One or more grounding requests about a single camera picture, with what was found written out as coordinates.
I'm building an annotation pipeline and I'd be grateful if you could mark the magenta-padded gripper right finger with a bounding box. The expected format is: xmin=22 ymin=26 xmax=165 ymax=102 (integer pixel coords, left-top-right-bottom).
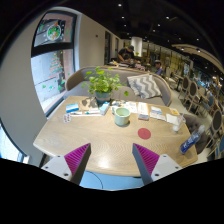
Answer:
xmin=131 ymin=142 xmax=184 ymax=186

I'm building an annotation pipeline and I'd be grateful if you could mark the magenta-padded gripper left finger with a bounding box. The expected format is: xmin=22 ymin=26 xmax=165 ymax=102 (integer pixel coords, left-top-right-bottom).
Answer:
xmin=40 ymin=142 xmax=92 ymax=186

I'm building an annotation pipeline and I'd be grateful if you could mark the clear blue-label drink bottle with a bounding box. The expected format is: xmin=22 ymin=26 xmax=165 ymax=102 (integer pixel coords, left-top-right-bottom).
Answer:
xmin=179 ymin=124 xmax=206 ymax=155

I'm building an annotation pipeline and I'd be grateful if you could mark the flat round red coaster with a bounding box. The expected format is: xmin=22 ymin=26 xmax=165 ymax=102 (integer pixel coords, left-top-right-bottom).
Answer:
xmin=137 ymin=127 xmax=152 ymax=140

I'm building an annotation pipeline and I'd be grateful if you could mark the pill blister pack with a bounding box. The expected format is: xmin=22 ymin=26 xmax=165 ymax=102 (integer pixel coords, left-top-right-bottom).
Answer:
xmin=62 ymin=113 xmax=72 ymax=124

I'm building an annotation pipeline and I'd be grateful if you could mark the white printed leaflet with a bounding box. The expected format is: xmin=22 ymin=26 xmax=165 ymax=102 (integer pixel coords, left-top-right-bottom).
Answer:
xmin=149 ymin=111 xmax=167 ymax=122

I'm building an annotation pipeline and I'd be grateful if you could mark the clear plastic cup with straw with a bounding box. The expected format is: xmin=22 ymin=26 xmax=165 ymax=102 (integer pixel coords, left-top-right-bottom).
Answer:
xmin=171 ymin=113 xmax=186 ymax=133

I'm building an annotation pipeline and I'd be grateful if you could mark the white tube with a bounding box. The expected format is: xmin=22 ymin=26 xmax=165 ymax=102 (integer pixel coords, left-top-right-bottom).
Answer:
xmin=69 ymin=110 xmax=101 ymax=117

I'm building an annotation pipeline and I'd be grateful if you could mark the white napkin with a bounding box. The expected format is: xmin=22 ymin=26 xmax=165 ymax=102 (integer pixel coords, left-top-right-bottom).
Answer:
xmin=165 ymin=113 xmax=181 ymax=126

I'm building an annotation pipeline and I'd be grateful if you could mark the white tissue box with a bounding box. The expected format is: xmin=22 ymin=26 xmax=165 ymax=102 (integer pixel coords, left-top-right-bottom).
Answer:
xmin=137 ymin=101 xmax=150 ymax=121

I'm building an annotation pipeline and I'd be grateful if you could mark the light green mug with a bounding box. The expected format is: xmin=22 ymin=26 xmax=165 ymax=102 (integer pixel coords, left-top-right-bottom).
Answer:
xmin=111 ymin=105 xmax=132 ymax=127

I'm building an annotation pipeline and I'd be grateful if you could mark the white blue card packet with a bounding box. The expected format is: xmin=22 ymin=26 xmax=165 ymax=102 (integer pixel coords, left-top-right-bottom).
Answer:
xmin=150 ymin=105 xmax=163 ymax=115

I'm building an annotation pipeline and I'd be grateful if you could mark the small blue box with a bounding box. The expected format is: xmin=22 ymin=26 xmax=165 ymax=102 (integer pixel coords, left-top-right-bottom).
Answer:
xmin=65 ymin=103 xmax=80 ymax=114

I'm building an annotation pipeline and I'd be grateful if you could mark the white picture sheet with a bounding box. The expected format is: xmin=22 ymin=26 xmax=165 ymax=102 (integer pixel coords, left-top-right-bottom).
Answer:
xmin=124 ymin=101 xmax=139 ymax=114

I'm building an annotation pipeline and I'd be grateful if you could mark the yellow card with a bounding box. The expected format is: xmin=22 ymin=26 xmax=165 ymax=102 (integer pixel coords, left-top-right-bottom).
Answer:
xmin=169 ymin=107 xmax=180 ymax=117

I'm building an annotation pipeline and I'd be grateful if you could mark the light blue white carton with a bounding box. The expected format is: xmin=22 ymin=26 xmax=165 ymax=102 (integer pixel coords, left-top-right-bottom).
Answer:
xmin=99 ymin=101 xmax=111 ymax=116

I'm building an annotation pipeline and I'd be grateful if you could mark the grey tufted armchair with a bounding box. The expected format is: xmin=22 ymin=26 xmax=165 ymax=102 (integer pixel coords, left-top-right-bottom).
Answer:
xmin=182 ymin=113 xmax=209 ymax=154

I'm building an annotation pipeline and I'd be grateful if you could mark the grey white chevron pillow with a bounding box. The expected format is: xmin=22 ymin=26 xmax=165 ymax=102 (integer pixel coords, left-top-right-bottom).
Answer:
xmin=126 ymin=73 xmax=163 ymax=100

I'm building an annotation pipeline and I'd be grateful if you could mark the grey curved sofa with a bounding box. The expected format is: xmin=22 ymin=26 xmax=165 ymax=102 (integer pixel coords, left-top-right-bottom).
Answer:
xmin=64 ymin=65 xmax=173 ymax=108

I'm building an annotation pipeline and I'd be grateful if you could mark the green potted plant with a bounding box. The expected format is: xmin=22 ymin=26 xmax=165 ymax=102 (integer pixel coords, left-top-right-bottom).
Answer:
xmin=81 ymin=65 xmax=130 ymax=104

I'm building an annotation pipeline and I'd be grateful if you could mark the person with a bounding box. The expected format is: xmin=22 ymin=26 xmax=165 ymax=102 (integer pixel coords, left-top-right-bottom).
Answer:
xmin=153 ymin=59 xmax=164 ymax=77
xmin=117 ymin=44 xmax=138 ymax=64

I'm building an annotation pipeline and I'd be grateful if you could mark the white round pillar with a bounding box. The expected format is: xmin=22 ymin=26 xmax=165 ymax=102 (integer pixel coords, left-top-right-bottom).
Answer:
xmin=130 ymin=36 xmax=144 ymax=57

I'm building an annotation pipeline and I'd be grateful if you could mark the round food window poster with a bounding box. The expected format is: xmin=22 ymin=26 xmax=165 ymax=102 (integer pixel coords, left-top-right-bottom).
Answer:
xmin=33 ymin=13 xmax=76 ymax=48

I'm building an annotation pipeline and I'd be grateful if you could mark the group of ceiling spotlights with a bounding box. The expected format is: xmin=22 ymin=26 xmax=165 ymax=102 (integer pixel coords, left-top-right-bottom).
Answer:
xmin=116 ymin=3 xmax=201 ymax=53

